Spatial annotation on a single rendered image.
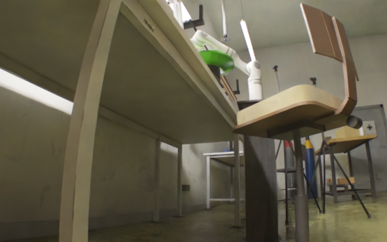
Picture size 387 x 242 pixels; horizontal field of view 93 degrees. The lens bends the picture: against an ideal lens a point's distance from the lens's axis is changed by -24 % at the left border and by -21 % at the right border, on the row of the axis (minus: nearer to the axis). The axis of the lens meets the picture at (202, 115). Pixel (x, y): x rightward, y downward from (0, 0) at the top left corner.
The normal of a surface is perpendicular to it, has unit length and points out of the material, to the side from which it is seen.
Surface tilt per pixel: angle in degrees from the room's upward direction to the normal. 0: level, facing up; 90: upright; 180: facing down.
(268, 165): 90
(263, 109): 90
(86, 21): 180
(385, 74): 90
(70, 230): 90
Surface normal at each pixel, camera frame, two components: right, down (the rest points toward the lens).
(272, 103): -0.86, -0.16
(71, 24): 0.00, 0.95
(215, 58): 0.11, 0.76
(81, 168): 0.94, -0.11
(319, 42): 0.23, -0.30
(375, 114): -0.33, -0.29
